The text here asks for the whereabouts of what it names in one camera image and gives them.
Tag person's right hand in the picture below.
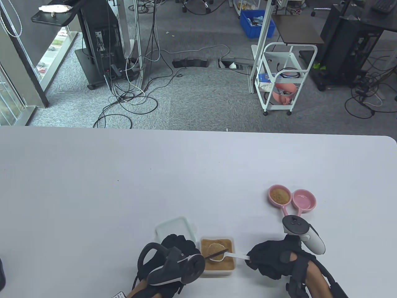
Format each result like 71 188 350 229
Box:
245 234 317 280

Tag person's left hand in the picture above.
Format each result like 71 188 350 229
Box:
133 234 205 298

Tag clear container lid green seal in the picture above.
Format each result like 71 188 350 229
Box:
155 216 198 246

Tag white plastic coffee spoon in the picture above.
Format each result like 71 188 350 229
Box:
207 243 250 264

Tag scooped brown sugar granules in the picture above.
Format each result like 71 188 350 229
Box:
208 244 225 262
270 188 290 205

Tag grey disposable spoon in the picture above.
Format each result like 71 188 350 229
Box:
203 248 229 260

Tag clear plastic sugar container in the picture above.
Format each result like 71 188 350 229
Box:
199 237 235 278

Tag person's left forearm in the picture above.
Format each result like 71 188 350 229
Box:
127 281 149 298

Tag person's right forearm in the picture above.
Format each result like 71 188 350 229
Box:
306 259 334 298

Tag black white hand controller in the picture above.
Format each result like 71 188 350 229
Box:
282 215 326 255
137 242 206 287

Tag pink plastic basin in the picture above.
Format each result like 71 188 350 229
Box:
272 82 297 104

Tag black power strip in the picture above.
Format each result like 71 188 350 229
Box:
172 58 210 68

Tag grey floor socket box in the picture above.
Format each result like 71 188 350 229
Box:
218 57 253 70

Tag white rolling cart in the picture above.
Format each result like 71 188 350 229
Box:
256 42 318 116

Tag blue plastic bin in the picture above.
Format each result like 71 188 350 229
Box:
239 9 276 39

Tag brown top stand table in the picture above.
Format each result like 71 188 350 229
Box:
272 14 325 44

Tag black computer rack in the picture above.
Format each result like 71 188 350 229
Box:
310 3 385 91

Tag office chair wheel base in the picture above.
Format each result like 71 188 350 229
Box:
181 0 214 14

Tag black wheeled equipment stand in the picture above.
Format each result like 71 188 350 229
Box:
74 0 143 90

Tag black desk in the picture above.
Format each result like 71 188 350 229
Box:
357 0 397 31

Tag black tray shelf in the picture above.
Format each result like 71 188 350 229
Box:
31 5 81 26

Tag white cloth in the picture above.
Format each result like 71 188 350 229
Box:
38 5 74 14

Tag black keyboard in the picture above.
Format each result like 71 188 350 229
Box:
371 0 397 13

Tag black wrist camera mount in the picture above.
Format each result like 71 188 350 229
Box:
285 273 309 298

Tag pink handled ceramic dish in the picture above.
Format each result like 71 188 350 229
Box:
292 189 317 216
268 185 292 218

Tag tangle of floor cables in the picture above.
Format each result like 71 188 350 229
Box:
93 0 231 129
345 50 397 119

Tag silver metal frame post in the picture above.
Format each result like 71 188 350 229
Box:
134 0 144 90
248 0 275 93

